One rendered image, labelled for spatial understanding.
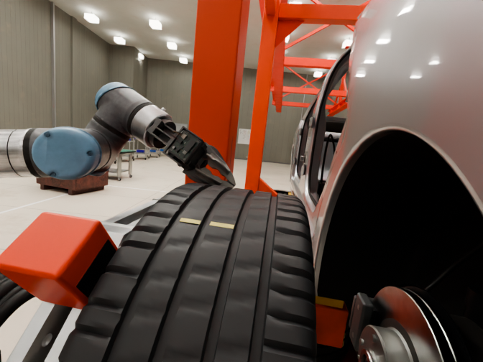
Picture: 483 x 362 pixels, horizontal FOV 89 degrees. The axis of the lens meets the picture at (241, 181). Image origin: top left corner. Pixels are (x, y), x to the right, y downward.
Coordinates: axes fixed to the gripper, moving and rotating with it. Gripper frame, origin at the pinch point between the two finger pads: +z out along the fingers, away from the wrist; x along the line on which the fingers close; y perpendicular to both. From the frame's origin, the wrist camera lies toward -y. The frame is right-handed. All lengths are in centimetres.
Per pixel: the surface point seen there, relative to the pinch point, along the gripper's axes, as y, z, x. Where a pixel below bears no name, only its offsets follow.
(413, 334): 1.0, 44.2, -2.8
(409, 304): -0.6, 42.0, 1.4
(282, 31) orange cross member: -179, -100, 178
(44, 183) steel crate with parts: -355, -374, -182
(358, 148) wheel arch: -4.2, 18.4, 24.4
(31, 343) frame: 25.7, -0.9, -28.9
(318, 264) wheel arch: -42, 34, -2
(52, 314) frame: 23.8, -2.0, -26.7
